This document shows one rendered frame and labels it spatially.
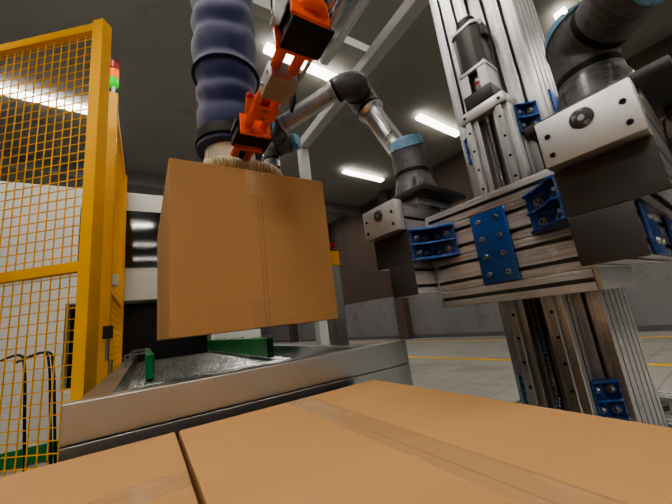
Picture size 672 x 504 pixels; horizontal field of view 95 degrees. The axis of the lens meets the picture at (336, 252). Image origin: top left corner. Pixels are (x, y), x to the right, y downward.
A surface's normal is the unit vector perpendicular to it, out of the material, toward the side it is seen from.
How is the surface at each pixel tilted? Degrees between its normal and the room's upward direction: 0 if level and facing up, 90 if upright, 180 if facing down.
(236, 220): 90
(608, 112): 90
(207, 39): 102
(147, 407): 90
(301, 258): 90
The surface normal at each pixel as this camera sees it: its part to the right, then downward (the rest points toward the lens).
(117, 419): 0.51, -0.24
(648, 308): -0.80, -0.04
